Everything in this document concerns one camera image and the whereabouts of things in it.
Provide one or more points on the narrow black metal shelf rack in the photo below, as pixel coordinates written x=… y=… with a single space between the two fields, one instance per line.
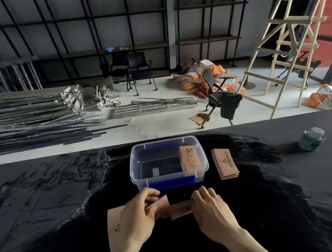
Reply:
x=207 y=39

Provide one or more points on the person's left thumb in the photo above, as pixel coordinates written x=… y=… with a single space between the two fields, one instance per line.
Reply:
x=156 y=212

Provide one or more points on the metal grate panel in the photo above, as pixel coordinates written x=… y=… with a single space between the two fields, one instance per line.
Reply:
x=151 y=105

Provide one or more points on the green tape roll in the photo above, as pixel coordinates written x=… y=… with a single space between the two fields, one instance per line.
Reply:
x=311 y=140

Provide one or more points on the blue object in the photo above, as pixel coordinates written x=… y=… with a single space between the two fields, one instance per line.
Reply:
x=110 y=49

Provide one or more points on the person's right forearm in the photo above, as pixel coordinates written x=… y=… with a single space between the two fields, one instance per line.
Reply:
x=248 y=248

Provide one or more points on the orange white cement sack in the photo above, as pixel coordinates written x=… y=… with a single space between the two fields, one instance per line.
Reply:
x=330 y=98

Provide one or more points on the wooden stepladder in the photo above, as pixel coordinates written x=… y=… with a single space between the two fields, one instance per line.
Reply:
x=288 y=20

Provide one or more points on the clear plastic storage box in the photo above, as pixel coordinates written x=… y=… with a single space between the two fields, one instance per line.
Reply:
x=167 y=166

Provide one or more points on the tipped black office chair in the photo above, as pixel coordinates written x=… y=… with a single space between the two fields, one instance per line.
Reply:
x=226 y=101

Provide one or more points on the metal caster wheels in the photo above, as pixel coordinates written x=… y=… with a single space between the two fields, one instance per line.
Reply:
x=103 y=98

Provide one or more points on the wide black metal shelf rack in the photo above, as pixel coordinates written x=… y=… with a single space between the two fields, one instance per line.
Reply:
x=68 y=54

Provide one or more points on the pile of metal rods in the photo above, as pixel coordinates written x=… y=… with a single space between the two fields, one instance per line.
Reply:
x=25 y=122

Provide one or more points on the stack of brown paper bags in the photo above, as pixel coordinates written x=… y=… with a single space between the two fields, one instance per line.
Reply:
x=225 y=164

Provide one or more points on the person's left hand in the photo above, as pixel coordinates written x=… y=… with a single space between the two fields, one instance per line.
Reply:
x=132 y=224

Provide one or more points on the brown cardboard box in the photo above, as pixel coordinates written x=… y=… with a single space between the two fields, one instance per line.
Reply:
x=187 y=65

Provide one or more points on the brown cardboard piece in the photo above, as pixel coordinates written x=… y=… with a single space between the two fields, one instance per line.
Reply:
x=200 y=118

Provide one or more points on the black folded stand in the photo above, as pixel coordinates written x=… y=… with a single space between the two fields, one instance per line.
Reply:
x=308 y=66

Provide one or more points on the brown paper bag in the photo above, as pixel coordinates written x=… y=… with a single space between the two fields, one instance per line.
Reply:
x=190 y=162
x=178 y=210

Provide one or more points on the person's right thumb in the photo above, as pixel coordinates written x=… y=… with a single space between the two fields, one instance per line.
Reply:
x=196 y=204

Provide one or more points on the grey scaffold frames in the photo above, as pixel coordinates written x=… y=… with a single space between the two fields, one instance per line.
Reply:
x=2 y=75

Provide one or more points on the person's right hand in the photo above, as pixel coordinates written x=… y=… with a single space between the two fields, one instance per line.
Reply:
x=215 y=217

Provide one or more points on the pile of orange cement sacks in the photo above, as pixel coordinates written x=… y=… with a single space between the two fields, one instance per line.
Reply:
x=193 y=78

